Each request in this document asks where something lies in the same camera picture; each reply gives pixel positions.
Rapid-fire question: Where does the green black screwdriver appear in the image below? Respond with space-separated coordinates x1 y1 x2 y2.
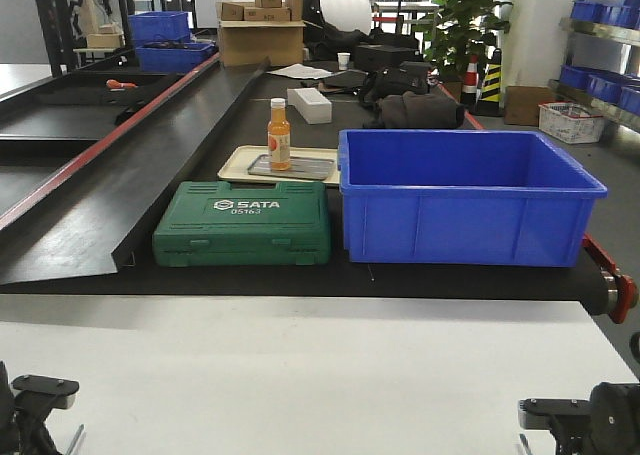
519 433 531 455
64 424 85 455

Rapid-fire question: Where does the green potted plant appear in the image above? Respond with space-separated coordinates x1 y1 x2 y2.
426 0 510 79

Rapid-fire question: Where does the blue bin far upper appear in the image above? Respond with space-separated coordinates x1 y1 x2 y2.
128 11 191 46

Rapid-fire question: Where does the orange white traffic cone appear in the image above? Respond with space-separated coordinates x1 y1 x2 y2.
460 54 478 107

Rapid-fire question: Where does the white foam block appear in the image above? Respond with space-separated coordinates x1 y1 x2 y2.
287 88 332 125

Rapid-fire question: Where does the green SATA tool case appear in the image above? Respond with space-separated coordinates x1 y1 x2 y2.
152 181 331 267

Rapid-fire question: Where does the beige plastic tray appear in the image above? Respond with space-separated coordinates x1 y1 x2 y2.
218 145 340 186

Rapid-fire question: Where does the black bag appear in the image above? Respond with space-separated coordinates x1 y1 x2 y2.
358 68 430 109

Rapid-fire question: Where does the red conveyor end roller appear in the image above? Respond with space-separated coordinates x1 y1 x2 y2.
582 233 639 324

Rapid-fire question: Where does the black yellow traffic cone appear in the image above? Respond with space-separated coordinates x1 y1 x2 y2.
475 48 502 117

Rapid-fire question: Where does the orange juice bottle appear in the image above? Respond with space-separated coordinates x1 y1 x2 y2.
267 98 291 171

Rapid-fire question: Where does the orange handled tool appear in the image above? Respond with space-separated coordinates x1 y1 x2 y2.
106 79 138 90

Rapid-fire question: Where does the large blue plastic bin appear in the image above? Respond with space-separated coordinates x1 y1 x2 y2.
338 129 607 267

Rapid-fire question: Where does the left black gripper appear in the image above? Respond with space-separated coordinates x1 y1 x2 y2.
1 362 79 454

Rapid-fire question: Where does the white paper cup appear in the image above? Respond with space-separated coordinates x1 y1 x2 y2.
337 52 350 70

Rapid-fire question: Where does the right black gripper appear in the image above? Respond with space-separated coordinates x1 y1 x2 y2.
518 382 639 454

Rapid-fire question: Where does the black angled metal guide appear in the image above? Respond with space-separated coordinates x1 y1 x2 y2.
1 57 270 285

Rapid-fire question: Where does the white wire basket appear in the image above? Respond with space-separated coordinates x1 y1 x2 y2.
539 102 606 144

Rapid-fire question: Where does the dark folded cloth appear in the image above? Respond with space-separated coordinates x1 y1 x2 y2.
363 91 466 129

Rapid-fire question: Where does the blue bin far lower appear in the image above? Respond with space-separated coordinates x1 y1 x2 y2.
135 43 218 73

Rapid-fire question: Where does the brown cardboard box on floor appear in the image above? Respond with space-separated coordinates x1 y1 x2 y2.
504 86 556 126

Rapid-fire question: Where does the large cardboard box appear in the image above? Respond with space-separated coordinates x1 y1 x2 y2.
218 21 304 67

